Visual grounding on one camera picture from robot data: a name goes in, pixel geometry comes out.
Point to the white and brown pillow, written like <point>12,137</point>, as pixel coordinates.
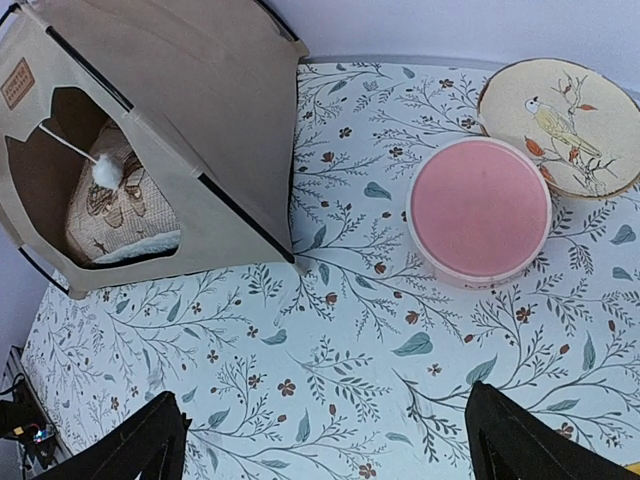
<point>110,226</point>

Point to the white pompom toy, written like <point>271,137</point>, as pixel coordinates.
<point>107,172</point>

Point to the beige fabric pet tent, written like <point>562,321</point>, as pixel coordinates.
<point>146,139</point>

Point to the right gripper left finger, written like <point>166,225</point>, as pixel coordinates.
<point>150,444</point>

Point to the pink round pet bowl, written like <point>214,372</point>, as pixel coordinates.
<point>479,211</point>

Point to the floral table mat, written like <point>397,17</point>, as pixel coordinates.
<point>360,366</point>

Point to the beige bird-print plate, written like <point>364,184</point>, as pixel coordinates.
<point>577,126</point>

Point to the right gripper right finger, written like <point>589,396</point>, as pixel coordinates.
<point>507,442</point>

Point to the black flexible tent pole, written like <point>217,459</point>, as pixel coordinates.
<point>216,82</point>

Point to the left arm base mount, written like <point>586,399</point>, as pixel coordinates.
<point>25,423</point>

